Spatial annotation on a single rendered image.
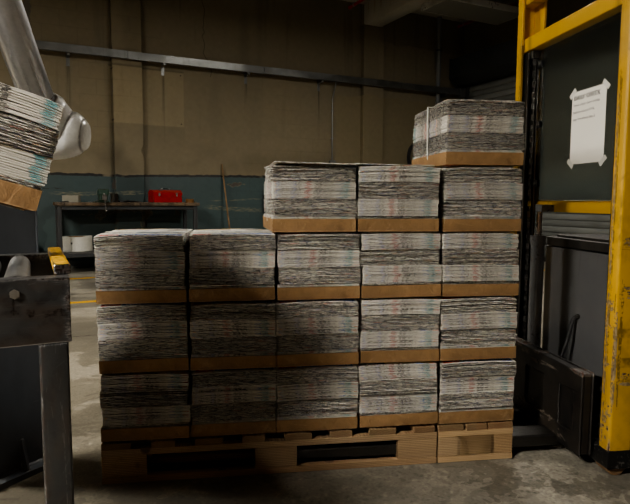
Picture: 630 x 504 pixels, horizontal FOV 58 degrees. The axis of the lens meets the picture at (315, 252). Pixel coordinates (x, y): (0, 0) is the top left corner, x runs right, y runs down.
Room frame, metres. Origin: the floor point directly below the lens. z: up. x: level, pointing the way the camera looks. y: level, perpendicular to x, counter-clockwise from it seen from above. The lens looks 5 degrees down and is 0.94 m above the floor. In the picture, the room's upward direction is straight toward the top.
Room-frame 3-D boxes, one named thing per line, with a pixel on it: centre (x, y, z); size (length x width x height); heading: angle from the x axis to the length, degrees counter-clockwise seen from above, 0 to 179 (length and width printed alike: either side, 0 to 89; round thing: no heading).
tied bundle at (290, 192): (2.10, 0.03, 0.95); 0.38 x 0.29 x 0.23; 10
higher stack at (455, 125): (2.18, -0.56, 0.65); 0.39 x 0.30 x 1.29; 8
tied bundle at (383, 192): (2.14, -0.26, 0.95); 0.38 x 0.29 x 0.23; 7
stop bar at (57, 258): (1.26, 0.57, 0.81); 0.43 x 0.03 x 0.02; 26
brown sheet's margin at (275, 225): (2.10, 0.03, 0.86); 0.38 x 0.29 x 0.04; 10
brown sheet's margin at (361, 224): (2.14, -0.26, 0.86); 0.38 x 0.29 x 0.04; 7
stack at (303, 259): (2.08, 0.16, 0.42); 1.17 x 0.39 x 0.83; 98
